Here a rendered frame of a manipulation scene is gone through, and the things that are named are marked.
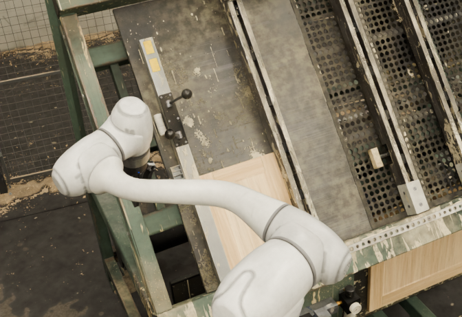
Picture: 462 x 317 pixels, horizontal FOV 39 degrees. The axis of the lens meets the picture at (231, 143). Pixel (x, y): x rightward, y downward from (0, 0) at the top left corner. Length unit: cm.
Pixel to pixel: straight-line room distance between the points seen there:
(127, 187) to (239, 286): 41
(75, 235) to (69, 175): 271
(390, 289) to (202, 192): 183
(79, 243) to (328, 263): 296
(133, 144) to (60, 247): 261
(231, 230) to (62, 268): 181
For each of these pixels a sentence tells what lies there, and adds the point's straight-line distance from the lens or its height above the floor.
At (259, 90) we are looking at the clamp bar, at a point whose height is 142.
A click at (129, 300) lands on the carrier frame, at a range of 348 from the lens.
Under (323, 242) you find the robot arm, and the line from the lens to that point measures 138.
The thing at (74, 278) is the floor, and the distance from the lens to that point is 396.
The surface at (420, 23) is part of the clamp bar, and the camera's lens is 288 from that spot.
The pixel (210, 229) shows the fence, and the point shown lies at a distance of 239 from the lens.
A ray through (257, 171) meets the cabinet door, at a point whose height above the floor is 117.
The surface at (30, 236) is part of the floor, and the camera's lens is 437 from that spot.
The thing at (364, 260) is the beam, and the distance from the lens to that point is 258.
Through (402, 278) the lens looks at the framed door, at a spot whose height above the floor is 38.
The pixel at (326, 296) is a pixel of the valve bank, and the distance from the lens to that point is 257.
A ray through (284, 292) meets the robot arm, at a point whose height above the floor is 167.
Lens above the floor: 257
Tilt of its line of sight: 32 degrees down
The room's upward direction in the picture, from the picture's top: 6 degrees counter-clockwise
